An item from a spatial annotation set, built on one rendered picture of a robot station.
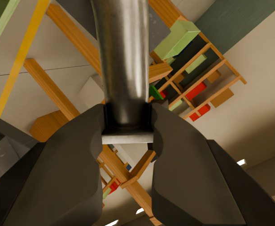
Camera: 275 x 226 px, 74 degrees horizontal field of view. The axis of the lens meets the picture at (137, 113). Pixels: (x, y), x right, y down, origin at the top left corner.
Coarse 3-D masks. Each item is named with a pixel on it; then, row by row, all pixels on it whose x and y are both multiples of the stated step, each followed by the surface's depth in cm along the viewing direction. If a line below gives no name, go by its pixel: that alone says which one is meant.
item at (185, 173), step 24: (168, 120) 10; (168, 144) 8; (192, 144) 8; (168, 168) 7; (192, 168) 7; (216, 168) 7; (168, 192) 6; (192, 192) 6; (216, 192) 6; (168, 216) 6; (192, 216) 5; (216, 216) 5; (240, 216) 5
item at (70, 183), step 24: (72, 120) 10; (96, 120) 10; (48, 144) 8; (72, 144) 8; (96, 144) 9; (48, 168) 7; (72, 168) 7; (96, 168) 7; (24, 192) 6; (48, 192) 6; (72, 192) 6; (96, 192) 6; (24, 216) 5; (48, 216) 5; (72, 216) 6; (96, 216) 7
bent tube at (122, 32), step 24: (96, 0) 9; (120, 0) 8; (144, 0) 9; (96, 24) 10; (120, 24) 9; (144, 24) 9; (120, 48) 9; (144, 48) 10; (120, 72) 10; (144, 72) 11; (120, 96) 11; (144, 96) 11; (120, 120) 12; (144, 120) 12
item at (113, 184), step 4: (116, 152) 640; (96, 160) 571; (120, 160) 689; (100, 164) 561; (104, 164) 576; (124, 164) 690; (128, 164) 647; (104, 168) 567; (128, 168) 637; (108, 172) 566; (112, 176) 567; (104, 180) 591; (112, 180) 553; (116, 180) 568; (108, 184) 536; (112, 184) 552; (116, 184) 562; (104, 188) 519; (108, 188) 537; (112, 188) 554; (116, 188) 553; (104, 192) 517; (108, 192) 528; (104, 196) 511; (104, 204) 503
